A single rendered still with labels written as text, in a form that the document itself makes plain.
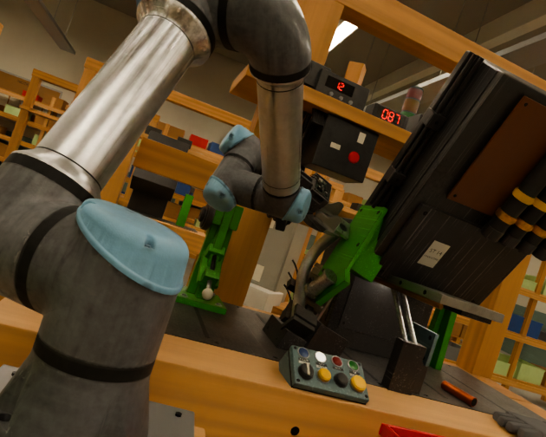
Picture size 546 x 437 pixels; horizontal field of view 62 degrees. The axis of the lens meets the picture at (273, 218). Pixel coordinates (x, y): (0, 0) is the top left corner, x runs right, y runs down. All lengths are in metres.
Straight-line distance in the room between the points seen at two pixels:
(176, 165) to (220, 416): 0.81
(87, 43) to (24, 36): 1.28
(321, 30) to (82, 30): 10.35
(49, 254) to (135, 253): 0.08
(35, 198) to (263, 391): 0.47
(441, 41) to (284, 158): 0.97
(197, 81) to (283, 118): 10.55
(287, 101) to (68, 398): 0.50
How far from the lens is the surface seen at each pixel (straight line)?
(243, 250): 1.34
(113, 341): 0.44
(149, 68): 0.62
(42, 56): 11.63
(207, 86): 11.28
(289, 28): 0.67
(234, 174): 0.95
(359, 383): 0.87
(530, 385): 7.23
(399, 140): 1.39
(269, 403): 0.81
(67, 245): 0.46
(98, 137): 0.56
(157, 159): 1.39
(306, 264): 1.16
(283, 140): 0.78
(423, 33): 1.63
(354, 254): 1.04
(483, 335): 1.81
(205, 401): 0.78
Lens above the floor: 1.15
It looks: 1 degrees up
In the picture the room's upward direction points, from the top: 19 degrees clockwise
